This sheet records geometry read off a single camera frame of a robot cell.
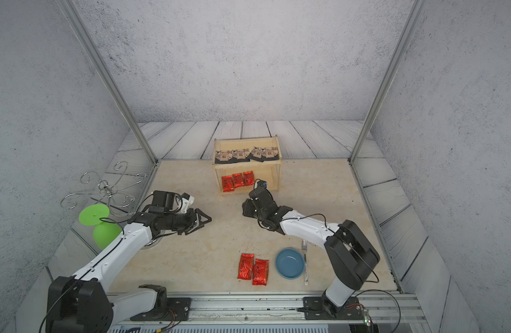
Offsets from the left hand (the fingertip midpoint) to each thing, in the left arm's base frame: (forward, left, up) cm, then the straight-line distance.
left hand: (210, 221), depth 80 cm
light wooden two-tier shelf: (+25, -10, +7) cm, 28 cm away
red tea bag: (+27, -3, -10) cm, 29 cm away
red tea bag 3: (+30, -14, -10) cm, 34 cm away
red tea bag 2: (+28, -8, -10) cm, 31 cm away
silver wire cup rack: (+2, +29, +16) cm, 34 cm away
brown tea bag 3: (+31, -18, +7) cm, 37 cm away
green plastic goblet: (-10, +27, +14) cm, 32 cm away
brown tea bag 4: (+30, -24, +7) cm, 39 cm away
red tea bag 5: (-15, -19, -12) cm, 27 cm away
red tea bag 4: (-13, -13, -12) cm, 22 cm away
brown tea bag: (+28, -3, +7) cm, 30 cm away
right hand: (+7, -12, -1) cm, 14 cm away
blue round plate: (-12, -30, -13) cm, 35 cm away
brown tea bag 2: (+30, -11, +7) cm, 33 cm away
